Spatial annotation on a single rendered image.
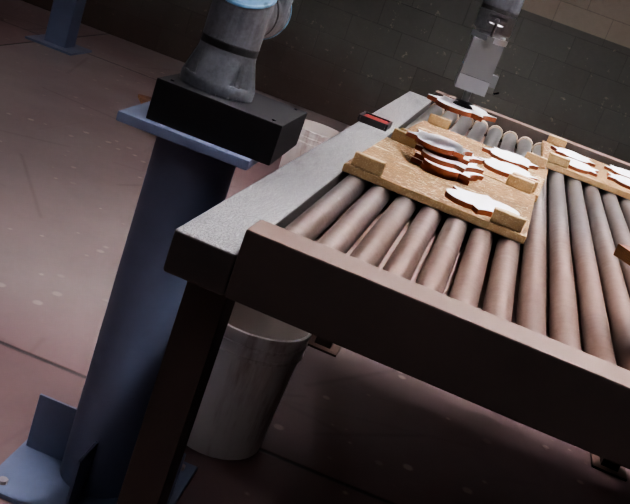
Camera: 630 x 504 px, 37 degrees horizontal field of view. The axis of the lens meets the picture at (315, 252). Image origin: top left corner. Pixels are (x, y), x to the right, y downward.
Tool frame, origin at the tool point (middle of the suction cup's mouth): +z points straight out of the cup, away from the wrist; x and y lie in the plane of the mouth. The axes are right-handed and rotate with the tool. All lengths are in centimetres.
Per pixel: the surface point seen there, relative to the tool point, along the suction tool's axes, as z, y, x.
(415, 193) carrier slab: 12.6, -29.8, 3.9
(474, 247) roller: 14.1, -45.5, -7.5
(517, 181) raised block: 10.7, 6.8, -17.3
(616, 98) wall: 17, 520, -135
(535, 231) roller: 14.1, -18.2, -20.5
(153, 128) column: 20, -24, 54
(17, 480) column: 105, -23, 62
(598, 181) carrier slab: 12, 60, -45
